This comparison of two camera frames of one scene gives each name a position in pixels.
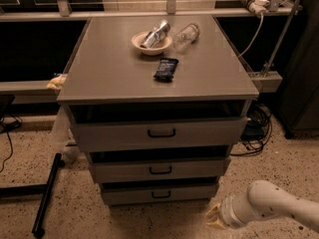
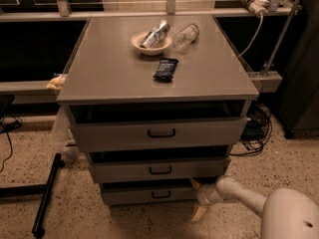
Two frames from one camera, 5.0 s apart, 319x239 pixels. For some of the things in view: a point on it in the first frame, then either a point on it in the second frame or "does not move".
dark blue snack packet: (166, 68) does not move
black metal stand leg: (38, 229) does not move
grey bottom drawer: (159, 193) does not move
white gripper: (228, 211) -> (203, 195)
